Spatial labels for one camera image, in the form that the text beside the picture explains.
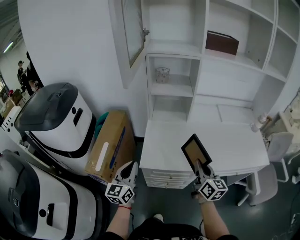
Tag white and black robot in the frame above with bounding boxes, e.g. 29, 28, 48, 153
0, 149, 104, 240
14, 82, 97, 175

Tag clear glass bottle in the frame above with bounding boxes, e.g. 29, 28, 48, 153
250, 112, 268, 132

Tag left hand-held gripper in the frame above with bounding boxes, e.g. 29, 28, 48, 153
105, 161, 139, 205

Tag clear glass jar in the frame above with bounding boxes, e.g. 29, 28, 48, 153
155, 67, 171, 84

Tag white shelf hutch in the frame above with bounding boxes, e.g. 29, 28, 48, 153
109, 0, 300, 125

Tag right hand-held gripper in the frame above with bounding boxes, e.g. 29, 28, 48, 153
192, 158, 229, 203

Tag ribbed glass cabinet door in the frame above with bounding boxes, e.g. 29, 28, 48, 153
109, 0, 148, 90

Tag person's right forearm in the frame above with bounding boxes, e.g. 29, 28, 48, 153
201, 201, 232, 237

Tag brown cardboard box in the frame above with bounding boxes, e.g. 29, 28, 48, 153
84, 110, 136, 186

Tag green object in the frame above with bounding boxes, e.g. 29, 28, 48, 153
95, 112, 110, 141

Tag white office chair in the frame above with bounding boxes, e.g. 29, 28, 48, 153
236, 131, 295, 207

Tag dark brown box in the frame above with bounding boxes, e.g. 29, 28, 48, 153
205, 30, 240, 56

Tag person's black clothes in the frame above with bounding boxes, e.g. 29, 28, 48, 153
127, 217, 235, 240

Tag person's left forearm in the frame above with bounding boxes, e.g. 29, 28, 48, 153
105, 206, 133, 240

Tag black picture frame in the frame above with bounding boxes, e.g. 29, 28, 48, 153
180, 133, 213, 173

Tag white desk with drawers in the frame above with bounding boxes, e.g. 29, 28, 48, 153
139, 119, 270, 197

